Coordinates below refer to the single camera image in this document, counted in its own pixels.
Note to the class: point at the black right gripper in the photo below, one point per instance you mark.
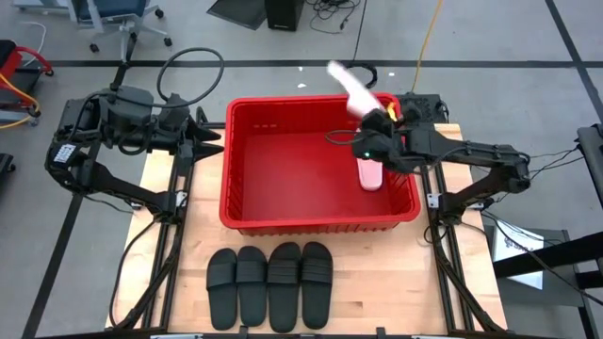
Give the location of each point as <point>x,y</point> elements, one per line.
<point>379,146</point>

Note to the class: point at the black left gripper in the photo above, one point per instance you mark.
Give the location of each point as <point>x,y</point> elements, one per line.
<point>176,124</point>

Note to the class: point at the pink slide sandal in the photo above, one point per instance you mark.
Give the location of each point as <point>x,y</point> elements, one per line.
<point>355,92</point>
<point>369,176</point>

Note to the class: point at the black slide sandal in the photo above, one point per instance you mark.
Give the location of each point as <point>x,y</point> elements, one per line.
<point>252,296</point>
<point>222,301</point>
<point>284,301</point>
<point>316,296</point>

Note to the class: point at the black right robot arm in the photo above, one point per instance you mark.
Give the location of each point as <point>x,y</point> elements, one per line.
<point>471,153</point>

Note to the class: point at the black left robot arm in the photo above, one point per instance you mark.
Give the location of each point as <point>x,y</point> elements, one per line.
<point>94,179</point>

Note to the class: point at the red plastic bin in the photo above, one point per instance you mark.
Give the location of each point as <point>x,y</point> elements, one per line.
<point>292,179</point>

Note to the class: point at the yellow tag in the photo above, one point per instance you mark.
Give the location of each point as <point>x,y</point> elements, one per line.
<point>391,112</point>

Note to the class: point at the black perforated box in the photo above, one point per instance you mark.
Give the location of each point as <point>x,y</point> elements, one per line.
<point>426,106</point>

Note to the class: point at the dark floor mat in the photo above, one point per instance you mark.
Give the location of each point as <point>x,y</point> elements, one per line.
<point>240,11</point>

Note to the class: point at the black computer tower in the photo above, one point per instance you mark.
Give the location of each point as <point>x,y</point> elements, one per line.
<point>284,14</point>

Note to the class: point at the office chair with blue seat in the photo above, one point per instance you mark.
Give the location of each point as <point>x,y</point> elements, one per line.
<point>118,11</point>

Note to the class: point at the white paper sheet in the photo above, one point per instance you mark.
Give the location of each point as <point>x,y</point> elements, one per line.
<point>511,245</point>

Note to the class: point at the black table clamp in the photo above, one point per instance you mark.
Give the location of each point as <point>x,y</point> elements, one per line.
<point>380,332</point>
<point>243,331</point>

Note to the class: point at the black object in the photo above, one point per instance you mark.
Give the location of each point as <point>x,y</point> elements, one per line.
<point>5,165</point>

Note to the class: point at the black equipment edge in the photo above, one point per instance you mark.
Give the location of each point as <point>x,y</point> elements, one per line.
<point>593,160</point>

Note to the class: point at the small white bracket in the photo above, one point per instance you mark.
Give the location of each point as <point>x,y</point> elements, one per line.
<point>433,200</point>
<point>181,198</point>

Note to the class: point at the black aluminium frame rails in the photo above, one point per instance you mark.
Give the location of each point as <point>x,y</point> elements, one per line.
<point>442,263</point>
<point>168,273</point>

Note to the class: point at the red cart frame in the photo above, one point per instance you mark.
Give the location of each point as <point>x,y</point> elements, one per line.
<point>11,59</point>

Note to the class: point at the black beam frame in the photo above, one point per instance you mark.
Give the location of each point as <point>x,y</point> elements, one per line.
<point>556,254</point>

